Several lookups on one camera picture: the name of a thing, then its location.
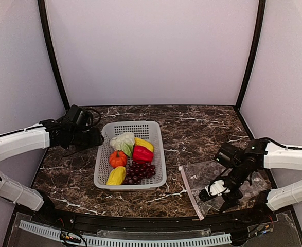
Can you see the black frame post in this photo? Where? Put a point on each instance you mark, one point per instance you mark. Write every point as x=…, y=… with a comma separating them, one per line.
x=252, y=54
x=51, y=53

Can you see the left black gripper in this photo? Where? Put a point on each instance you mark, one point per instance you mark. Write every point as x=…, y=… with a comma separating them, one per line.
x=96, y=139

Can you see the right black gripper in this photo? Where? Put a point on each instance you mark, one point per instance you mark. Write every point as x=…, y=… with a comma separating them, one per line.
x=231, y=198

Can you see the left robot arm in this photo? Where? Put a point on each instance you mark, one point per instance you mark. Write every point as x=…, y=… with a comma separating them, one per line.
x=76, y=128

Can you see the dark red toy grapes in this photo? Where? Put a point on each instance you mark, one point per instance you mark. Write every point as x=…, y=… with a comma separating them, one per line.
x=136, y=172

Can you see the yellow toy fruit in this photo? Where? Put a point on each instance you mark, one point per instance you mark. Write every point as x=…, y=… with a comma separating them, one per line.
x=117, y=176
x=144, y=143

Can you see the white toy cauliflower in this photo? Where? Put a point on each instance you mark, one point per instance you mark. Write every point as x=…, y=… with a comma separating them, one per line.
x=124, y=142

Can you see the white slotted cable duct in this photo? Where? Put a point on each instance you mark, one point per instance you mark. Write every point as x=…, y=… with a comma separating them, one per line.
x=119, y=238

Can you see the orange toy pumpkin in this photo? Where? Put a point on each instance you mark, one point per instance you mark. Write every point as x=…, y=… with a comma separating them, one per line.
x=118, y=159

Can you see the clear zip top bag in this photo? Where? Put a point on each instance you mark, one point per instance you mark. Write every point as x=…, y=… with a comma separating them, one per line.
x=198, y=175

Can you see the red toy bell pepper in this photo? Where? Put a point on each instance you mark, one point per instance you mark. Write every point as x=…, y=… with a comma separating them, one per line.
x=142, y=155

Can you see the right black frame post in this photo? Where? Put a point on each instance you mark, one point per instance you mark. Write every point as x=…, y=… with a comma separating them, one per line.
x=252, y=54

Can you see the left black frame post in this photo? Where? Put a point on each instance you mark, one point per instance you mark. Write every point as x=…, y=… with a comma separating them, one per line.
x=51, y=53

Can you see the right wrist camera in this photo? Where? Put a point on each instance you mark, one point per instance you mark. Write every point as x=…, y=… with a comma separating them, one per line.
x=213, y=190

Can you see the black front rail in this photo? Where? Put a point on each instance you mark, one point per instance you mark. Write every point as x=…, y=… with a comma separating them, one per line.
x=236, y=221

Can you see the white plastic basket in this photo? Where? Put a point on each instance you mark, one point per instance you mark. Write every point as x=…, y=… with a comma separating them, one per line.
x=147, y=130

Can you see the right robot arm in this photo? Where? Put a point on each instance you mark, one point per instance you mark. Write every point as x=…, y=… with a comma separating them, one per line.
x=263, y=153

